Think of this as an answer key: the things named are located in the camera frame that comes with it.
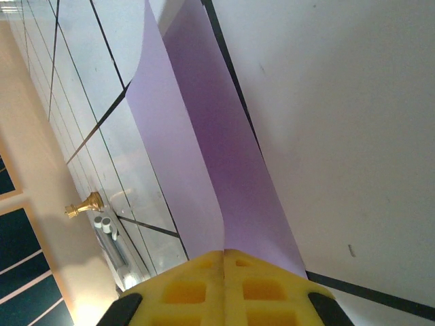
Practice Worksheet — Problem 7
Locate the white silver metal device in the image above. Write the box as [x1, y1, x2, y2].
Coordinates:
[93, 215, 137, 290]

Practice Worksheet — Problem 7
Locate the lilac cloth piece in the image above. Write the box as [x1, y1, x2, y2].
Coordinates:
[125, 0, 309, 283]

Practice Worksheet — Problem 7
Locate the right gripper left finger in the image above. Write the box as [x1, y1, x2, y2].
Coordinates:
[98, 249, 225, 326]

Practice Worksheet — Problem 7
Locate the gold chess piece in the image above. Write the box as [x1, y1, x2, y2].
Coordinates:
[64, 192, 105, 220]

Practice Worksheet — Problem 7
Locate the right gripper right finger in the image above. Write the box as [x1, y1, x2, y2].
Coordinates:
[224, 249, 354, 326]

